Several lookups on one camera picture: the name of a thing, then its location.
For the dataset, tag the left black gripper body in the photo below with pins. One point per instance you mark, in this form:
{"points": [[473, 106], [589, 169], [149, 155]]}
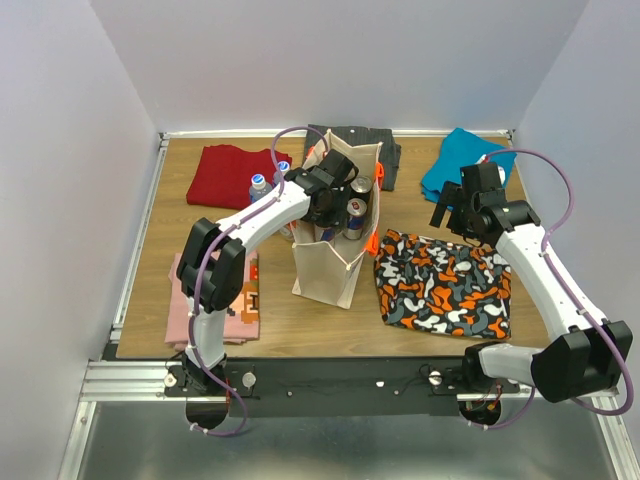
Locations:
{"points": [[334, 212]]}

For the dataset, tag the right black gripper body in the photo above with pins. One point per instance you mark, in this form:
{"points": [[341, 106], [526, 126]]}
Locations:
{"points": [[469, 207]]}

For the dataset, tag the blue cap bottle front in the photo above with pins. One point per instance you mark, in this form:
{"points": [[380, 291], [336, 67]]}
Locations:
{"points": [[282, 169]]}

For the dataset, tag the beige canvas tote bag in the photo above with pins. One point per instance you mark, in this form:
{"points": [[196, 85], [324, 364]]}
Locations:
{"points": [[327, 271]]}

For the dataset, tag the blue cap water bottle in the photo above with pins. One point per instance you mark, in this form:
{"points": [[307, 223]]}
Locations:
{"points": [[259, 187]]}

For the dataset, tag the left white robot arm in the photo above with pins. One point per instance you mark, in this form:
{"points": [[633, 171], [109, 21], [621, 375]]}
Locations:
{"points": [[211, 268]]}

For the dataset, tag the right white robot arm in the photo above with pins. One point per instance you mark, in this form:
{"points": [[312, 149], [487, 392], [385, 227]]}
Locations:
{"points": [[587, 352]]}

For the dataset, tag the silver top can right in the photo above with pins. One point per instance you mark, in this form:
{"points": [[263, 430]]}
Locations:
{"points": [[361, 188]]}

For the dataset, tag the folded teal shirt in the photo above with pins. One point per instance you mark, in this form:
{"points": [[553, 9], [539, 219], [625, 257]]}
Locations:
{"points": [[459, 149]]}

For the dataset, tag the folded dark grey garment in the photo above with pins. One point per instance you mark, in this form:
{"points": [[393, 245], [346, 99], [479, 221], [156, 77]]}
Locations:
{"points": [[390, 152]]}

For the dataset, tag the orange camouflage folded garment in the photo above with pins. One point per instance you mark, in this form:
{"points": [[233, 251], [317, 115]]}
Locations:
{"points": [[439, 287]]}

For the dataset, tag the folded red shirt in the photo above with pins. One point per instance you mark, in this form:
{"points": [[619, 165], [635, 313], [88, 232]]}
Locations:
{"points": [[223, 176]]}

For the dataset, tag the folded pink graphic shirt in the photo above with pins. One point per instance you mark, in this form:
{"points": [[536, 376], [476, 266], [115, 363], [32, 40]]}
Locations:
{"points": [[242, 322]]}

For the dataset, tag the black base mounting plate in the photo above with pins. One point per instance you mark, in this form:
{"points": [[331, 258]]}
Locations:
{"points": [[339, 386]]}

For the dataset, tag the aluminium table frame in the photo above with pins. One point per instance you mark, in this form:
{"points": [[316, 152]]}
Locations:
{"points": [[134, 432]]}

